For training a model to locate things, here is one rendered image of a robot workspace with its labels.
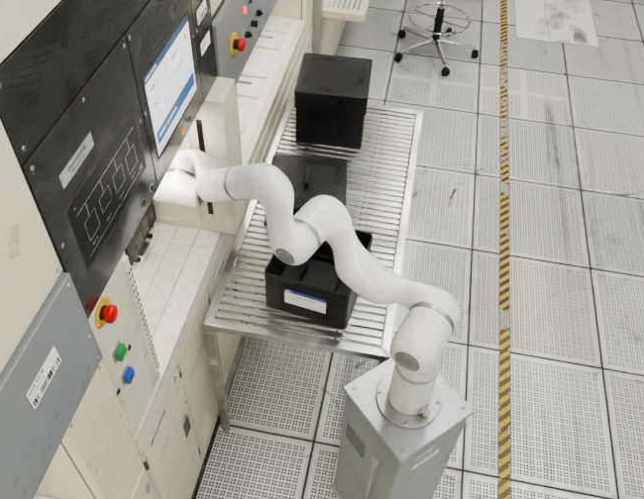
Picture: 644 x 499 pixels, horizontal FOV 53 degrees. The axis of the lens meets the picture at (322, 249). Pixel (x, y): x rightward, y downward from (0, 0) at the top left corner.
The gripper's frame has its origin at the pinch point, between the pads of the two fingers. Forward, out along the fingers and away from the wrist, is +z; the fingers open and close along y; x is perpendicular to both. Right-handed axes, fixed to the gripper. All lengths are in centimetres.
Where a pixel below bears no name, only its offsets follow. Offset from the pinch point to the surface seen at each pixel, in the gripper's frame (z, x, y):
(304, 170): -51, -33, 53
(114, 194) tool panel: -30, 36, -40
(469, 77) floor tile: -125, -118, 268
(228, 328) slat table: -40, -43, -15
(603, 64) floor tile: -220, -118, 306
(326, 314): -70, -37, -7
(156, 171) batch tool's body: -29.8, 25.9, -21.0
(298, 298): -61, -33, -6
